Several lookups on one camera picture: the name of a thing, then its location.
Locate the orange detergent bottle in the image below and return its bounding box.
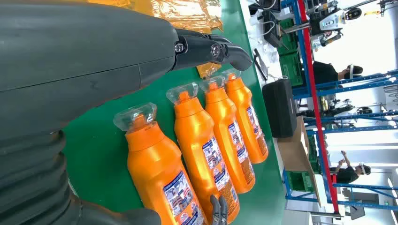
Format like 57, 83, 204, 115
222, 68, 269, 165
113, 102, 208, 225
199, 75, 256, 195
165, 82, 241, 225

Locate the black smartphone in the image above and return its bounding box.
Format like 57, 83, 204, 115
253, 48, 268, 82

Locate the black electronic box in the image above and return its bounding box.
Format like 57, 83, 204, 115
256, 0, 281, 11

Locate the black zip case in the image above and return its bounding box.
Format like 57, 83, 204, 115
262, 78, 298, 139

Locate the green plastic crate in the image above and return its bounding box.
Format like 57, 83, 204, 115
286, 170, 315, 193
277, 18, 305, 87

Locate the open cardboard box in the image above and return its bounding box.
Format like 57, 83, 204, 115
276, 116, 322, 207

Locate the blue metal rack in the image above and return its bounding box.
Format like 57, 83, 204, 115
281, 0, 398, 212

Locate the red metal pole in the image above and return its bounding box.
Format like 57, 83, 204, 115
297, 0, 340, 214

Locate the person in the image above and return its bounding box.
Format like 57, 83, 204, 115
329, 150, 372, 184
312, 60, 364, 86

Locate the white black humanoid robot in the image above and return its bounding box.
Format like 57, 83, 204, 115
306, 0, 364, 52

